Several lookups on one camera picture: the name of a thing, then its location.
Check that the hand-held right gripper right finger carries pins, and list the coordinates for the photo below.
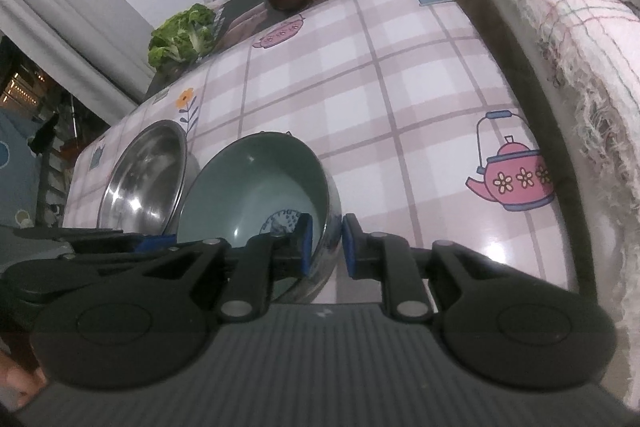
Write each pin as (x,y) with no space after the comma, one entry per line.
(350,252)

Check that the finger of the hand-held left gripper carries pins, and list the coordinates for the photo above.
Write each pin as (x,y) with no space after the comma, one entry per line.
(70,234)
(152,243)

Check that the dark shelf rack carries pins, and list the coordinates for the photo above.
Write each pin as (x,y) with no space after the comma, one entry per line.
(60,127)

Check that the checked lace-edged blanket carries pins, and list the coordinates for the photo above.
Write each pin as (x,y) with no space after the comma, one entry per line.
(575,57)

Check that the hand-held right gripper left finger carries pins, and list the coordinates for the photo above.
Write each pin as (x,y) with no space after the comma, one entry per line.
(305,252)

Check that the plaid printed tablecloth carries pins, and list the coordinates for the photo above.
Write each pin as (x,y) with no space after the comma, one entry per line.
(400,107)

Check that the green plastic basket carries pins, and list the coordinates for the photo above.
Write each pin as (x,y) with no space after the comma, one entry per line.
(250,187)

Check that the green lettuce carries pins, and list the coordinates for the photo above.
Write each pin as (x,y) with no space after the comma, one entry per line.
(182,34)

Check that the white curtain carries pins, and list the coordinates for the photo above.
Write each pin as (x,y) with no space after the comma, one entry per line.
(55,7)

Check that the blue printed cloth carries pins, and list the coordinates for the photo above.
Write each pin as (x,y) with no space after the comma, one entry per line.
(17,177)

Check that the person's left forearm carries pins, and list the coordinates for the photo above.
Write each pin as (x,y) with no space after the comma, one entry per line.
(15,382)

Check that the small steel bowl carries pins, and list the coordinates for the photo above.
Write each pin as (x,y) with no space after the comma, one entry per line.
(145,177)

